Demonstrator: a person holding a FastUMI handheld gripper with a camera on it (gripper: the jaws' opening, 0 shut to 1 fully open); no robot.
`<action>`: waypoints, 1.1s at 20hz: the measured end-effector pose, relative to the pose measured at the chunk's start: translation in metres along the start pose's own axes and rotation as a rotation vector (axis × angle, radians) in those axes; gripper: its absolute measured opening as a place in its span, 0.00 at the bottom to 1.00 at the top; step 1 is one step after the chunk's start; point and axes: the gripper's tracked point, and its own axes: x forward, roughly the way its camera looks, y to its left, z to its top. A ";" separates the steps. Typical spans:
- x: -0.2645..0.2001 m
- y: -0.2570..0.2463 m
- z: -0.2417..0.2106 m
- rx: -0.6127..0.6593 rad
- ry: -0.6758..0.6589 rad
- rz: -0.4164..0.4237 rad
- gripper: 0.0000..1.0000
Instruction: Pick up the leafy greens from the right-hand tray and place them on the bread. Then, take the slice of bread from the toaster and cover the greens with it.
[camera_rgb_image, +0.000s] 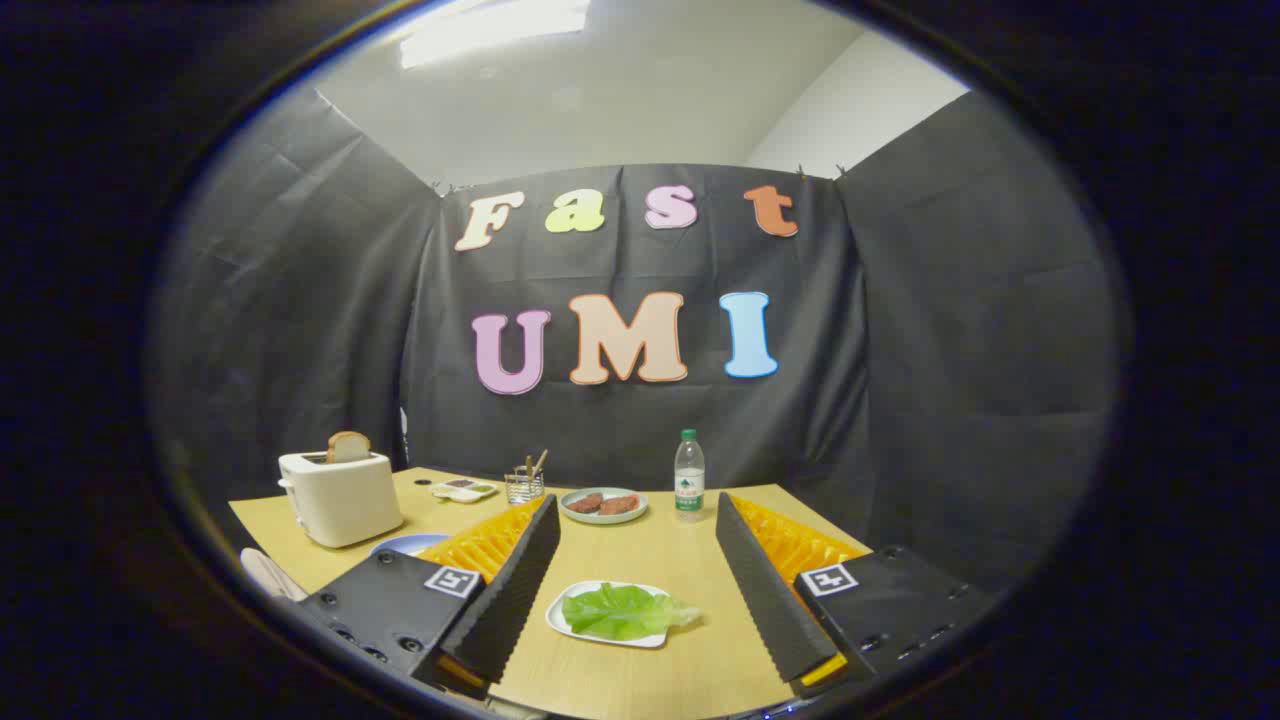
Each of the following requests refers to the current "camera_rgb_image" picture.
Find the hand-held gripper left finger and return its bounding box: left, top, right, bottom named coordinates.
left=300, top=493, right=562, bottom=701

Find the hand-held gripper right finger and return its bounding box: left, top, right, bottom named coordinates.
left=715, top=491, right=1001, bottom=699

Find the green lettuce leaf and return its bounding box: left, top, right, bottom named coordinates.
left=561, top=583, right=703, bottom=642

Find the white square plate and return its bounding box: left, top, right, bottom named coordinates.
left=545, top=580, right=673, bottom=649

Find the blue round plate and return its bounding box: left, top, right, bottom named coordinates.
left=368, top=533, right=453, bottom=559

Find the pale green round plate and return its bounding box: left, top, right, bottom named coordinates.
left=558, top=487, right=649, bottom=525

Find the clear water bottle green cap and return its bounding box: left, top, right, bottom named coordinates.
left=674, top=429, right=706, bottom=514

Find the white toaster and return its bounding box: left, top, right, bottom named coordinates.
left=277, top=450, right=405, bottom=549

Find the black backdrop cloth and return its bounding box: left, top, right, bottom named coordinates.
left=150, top=85, right=1121, bottom=601

